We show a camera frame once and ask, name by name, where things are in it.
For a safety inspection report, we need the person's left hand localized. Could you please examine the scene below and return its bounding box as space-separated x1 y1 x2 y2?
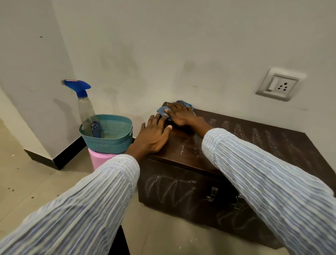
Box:
125 113 173 159

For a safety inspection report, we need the person's right forearm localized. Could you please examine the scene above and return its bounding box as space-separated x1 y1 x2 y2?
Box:
194 118 336 255

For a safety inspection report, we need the blue cleaning cloth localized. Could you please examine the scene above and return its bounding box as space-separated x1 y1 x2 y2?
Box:
157 100 197 121

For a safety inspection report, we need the white wall switch socket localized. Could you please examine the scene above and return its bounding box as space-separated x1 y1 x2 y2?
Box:
255 67 307 102

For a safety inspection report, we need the clear spray bottle blue nozzle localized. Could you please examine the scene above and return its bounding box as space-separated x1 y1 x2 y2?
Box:
61 79 102 139

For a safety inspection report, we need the person's right hand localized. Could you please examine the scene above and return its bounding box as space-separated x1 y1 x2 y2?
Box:
165 102 210 138

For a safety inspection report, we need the person's dark trouser leg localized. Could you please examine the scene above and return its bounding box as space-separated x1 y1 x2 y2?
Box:
108 225 131 255

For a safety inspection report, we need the teal plastic basket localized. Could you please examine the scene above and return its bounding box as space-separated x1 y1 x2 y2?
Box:
79 114 133 154

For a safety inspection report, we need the person's left forearm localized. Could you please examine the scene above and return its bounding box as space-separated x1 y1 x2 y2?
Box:
0 147 150 255

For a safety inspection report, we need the metal trunk latch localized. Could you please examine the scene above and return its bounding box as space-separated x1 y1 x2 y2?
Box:
205 187 218 202
233 194 245 211

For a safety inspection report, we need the black skirting board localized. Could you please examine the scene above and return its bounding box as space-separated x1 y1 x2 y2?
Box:
24 135 88 170

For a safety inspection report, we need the pink plastic stool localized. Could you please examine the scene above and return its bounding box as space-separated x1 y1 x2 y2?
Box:
88 148 119 171

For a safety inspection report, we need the dark brown metal trunk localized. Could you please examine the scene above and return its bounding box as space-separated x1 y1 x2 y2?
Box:
136 102 336 250

